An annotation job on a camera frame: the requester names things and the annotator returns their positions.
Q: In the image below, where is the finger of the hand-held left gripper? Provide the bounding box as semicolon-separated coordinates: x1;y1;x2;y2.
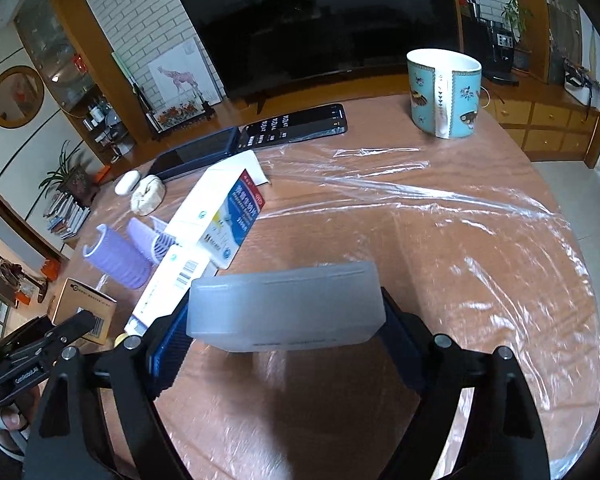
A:
0;310;97;361

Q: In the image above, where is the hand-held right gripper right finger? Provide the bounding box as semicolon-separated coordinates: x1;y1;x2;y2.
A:
380;287;551;480

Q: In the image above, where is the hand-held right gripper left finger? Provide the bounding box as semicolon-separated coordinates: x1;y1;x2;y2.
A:
25;300;201;480

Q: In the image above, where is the brown cardboard box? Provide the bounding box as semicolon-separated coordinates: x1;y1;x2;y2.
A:
46;277;118;346

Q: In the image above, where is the purple hair roller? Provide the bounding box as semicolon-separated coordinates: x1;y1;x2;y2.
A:
82;224;153;290
126;217;174;266

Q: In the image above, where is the translucent white plastic box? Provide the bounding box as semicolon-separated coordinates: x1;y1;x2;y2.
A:
187;260;387;354

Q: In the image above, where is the white blue medicine box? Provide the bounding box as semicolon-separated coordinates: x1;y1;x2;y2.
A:
167;149;271;269

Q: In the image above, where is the person's left hand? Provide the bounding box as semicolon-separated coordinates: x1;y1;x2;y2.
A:
0;391;37;432

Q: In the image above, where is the long white barcode carton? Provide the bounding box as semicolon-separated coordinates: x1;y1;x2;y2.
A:
124;247;216;341

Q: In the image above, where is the stack of books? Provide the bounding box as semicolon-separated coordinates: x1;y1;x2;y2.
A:
42;192;91;241

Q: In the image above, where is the clear plastic table cover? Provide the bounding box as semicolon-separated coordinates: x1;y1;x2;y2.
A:
80;105;600;480

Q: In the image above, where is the beige crumpled paper ball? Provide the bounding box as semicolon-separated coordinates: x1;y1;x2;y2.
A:
131;175;167;217

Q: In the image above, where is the long-leaf potted plant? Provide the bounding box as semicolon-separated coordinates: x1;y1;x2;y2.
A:
40;140;103;208

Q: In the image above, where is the white oval soap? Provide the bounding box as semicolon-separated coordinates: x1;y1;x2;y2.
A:
114;171;142;195

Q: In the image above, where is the blue patterned mug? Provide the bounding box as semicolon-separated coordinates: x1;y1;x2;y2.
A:
406;49;482;139

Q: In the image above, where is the wooden sideboard with drawers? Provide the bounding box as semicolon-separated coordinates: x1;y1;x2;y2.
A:
480;75;600;166

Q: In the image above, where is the giraffe painting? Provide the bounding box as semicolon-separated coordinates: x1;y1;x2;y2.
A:
147;37;226;132

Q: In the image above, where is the glass display cabinet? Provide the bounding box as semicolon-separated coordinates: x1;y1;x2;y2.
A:
12;0;136;161

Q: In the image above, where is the black coffee machine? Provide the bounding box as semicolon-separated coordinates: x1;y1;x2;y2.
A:
480;17;521;86

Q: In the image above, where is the black white pouch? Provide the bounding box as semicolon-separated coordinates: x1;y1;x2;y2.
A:
562;57;600;111

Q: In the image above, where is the black flat television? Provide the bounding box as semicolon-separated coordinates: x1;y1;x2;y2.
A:
175;0;461;113

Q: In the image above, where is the small-leaf potted plant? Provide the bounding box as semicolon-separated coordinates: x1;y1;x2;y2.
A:
500;0;534;68

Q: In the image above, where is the round wooden wall plaque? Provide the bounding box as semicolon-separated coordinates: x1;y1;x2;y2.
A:
0;65;46;128

